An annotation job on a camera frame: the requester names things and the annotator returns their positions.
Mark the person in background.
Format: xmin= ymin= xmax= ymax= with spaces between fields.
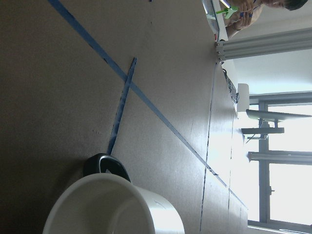
xmin=224 ymin=0 xmax=308 ymax=39

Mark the white mug black handle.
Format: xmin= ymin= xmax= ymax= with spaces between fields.
xmin=42 ymin=153 xmax=185 ymax=234

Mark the aluminium frame post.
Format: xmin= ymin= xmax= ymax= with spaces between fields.
xmin=215 ymin=28 xmax=312 ymax=61

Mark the crossing blue tape strip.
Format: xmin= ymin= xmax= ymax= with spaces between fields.
xmin=107 ymin=58 xmax=137 ymax=155

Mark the window frame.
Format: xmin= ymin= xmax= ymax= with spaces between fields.
xmin=248 ymin=92 xmax=312 ymax=234

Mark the monitor on stand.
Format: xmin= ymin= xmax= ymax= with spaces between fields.
xmin=241 ymin=109 xmax=312 ymax=137

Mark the white tray with green item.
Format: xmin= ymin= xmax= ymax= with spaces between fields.
xmin=201 ymin=0 xmax=229 ymax=41

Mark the white box on table edge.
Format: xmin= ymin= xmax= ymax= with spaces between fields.
xmin=237 ymin=83 xmax=250 ymax=112

